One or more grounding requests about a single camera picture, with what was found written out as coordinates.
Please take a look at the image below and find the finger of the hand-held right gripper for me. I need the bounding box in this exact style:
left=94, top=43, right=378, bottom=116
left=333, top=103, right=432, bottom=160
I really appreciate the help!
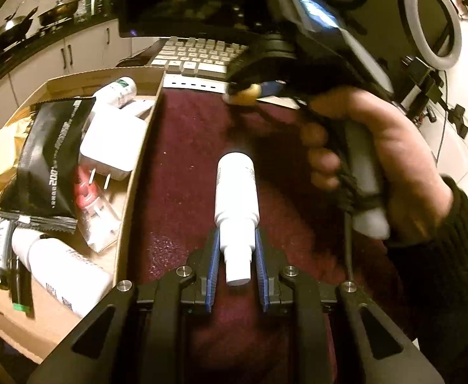
left=226, top=36, right=295, bottom=89
left=254, top=76, right=311, bottom=100

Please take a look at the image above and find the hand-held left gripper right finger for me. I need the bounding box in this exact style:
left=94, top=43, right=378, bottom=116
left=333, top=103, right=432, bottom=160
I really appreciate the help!
left=254, top=228, right=445, bottom=384

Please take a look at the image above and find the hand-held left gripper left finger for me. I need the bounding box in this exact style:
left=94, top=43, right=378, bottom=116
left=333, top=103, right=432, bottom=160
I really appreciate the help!
left=26, top=228, right=222, bottom=384

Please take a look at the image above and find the white spray bottle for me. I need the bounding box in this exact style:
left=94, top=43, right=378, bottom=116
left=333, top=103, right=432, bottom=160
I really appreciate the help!
left=214, top=152, right=258, bottom=287

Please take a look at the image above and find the white bottle green label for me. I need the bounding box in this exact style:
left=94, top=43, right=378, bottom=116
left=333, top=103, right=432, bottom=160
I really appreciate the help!
left=93, top=77, right=139, bottom=109

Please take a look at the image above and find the white pill bottle red label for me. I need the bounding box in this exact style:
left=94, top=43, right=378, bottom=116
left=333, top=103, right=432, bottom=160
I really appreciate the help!
left=12, top=227, right=113, bottom=318

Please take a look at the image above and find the white power adapter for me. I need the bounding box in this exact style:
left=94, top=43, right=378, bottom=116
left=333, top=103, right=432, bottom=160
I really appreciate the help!
left=79, top=111, right=147, bottom=190

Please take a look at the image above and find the cardboard box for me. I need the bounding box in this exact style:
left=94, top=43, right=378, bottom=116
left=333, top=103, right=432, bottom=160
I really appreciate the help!
left=0, top=66, right=166, bottom=364

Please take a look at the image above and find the grey squeeze tube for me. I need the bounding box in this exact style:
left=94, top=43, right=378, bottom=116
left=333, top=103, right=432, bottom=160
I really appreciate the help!
left=0, top=218, right=15, bottom=290

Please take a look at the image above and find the person's right forearm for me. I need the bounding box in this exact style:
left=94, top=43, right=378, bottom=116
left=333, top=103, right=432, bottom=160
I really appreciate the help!
left=384, top=176, right=468, bottom=345

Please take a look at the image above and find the person's right hand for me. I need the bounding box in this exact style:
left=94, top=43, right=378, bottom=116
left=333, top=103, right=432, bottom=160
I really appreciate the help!
left=300, top=87, right=456, bottom=243

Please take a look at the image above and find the white flat bar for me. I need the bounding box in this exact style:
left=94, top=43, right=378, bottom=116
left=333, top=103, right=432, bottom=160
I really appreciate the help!
left=163, top=74, right=235, bottom=93

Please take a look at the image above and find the white keyboard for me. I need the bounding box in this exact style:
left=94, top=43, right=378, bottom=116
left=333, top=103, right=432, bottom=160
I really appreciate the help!
left=146, top=37, right=251, bottom=81

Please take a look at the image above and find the black monitor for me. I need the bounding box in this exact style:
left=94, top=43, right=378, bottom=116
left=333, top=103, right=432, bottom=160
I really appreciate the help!
left=118, top=0, right=270, bottom=40

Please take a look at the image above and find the maroon table cloth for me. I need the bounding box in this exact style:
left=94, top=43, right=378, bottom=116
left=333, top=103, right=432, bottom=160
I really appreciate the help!
left=130, top=88, right=419, bottom=384

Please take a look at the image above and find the pink item clear packet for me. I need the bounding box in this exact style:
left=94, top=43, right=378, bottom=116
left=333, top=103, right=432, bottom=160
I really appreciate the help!
left=74, top=166, right=122, bottom=253

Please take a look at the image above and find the white kitchen cabinet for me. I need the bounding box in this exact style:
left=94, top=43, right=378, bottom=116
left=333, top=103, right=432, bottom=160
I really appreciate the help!
left=0, top=20, right=155, bottom=129

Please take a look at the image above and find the steel wok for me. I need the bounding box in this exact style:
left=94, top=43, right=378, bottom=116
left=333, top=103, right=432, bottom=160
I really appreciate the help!
left=0, top=2, right=39, bottom=54

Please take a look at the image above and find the white ring light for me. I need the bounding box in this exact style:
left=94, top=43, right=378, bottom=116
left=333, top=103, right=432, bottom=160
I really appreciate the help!
left=403, top=0, right=464, bottom=70

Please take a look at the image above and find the black ring light clamp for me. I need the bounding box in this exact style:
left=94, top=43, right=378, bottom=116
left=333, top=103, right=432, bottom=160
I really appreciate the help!
left=401, top=55, right=468, bottom=140

